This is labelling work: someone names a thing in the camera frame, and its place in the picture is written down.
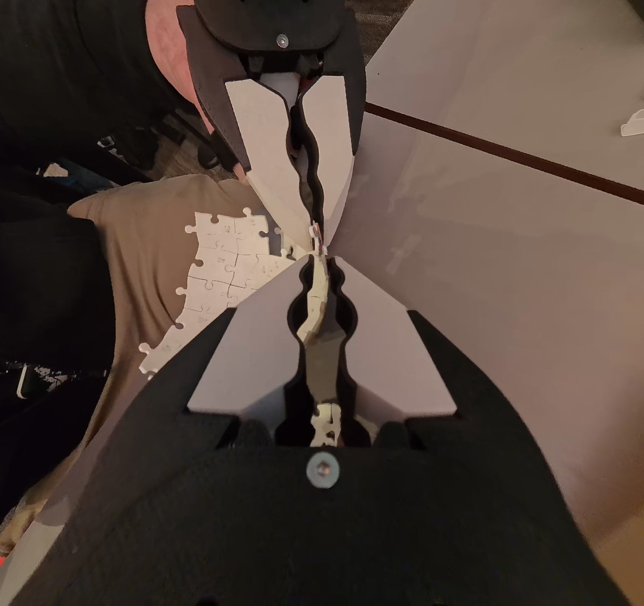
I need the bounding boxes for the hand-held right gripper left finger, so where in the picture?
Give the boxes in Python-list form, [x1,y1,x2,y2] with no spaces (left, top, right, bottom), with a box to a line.
[187,255,317,418]

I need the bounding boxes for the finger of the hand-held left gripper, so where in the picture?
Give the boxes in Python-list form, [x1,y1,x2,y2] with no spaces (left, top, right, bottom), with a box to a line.
[298,74,356,233]
[224,77,315,237]

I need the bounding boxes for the person's left forearm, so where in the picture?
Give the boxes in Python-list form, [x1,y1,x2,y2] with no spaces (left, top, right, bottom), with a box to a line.
[0,0,202,169]

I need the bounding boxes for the partly built white puzzle ball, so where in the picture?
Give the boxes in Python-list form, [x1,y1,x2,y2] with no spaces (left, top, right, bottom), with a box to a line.
[138,207,334,381]

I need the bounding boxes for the person's tan trouser leg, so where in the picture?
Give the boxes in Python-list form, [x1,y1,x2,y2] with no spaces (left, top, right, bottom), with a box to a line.
[0,173,283,559]

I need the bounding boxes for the person's left hand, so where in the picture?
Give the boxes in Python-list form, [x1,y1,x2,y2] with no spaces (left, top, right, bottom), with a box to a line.
[145,0,252,188]

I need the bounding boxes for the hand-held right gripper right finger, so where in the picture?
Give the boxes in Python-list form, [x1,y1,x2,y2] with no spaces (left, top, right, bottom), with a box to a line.
[329,256,459,419]

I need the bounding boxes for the white puzzle pieces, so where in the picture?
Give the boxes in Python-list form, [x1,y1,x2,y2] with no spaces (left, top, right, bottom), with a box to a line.
[309,402,344,448]

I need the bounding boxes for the wooden-edged white table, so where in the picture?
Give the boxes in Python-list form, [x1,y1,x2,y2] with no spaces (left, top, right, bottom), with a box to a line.
[363,0,644,200]

